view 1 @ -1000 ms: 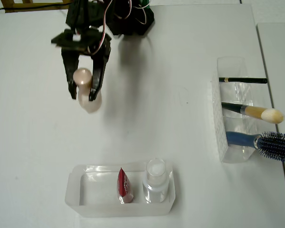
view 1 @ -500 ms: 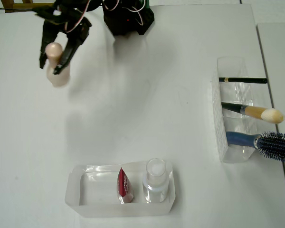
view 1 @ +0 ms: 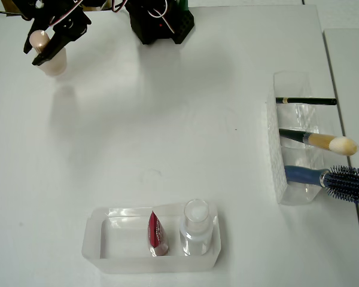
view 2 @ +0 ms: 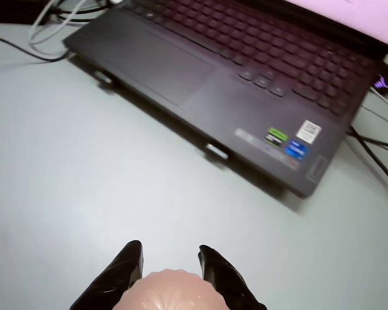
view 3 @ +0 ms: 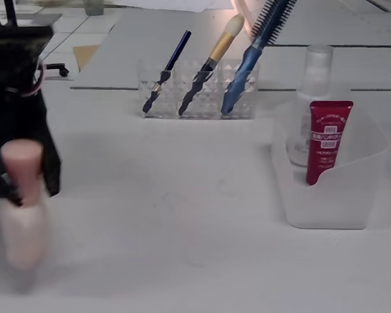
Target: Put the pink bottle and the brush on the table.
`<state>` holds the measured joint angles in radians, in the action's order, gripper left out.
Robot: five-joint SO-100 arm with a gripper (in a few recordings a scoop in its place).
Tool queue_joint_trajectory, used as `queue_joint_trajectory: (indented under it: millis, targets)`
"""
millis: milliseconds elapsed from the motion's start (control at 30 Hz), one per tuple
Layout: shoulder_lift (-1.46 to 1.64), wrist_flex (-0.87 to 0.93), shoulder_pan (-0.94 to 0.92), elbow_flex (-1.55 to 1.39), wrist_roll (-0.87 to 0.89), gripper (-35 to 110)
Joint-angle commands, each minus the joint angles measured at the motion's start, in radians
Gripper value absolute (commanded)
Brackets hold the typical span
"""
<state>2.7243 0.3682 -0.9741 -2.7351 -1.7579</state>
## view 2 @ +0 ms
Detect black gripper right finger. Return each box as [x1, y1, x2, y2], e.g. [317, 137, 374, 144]
[197, 244, 268, 310]

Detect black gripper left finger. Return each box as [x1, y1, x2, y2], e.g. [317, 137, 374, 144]
[69, 240, 145, 310]

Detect pink bottle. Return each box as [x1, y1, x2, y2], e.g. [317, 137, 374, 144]
[114, 270, 230, 310]

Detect dark grey laptop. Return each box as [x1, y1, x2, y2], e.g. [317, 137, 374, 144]
[63, 0, 388, 198]

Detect black device purple logo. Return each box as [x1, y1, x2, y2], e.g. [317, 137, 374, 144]
[371, 60, 388, 95]

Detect black cable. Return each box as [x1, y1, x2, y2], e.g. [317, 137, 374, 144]
[348, 125, 388, 207]
[0, 34, 70, 63]

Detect white cable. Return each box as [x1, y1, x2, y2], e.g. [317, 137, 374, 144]
[28, 0, 96, 45]

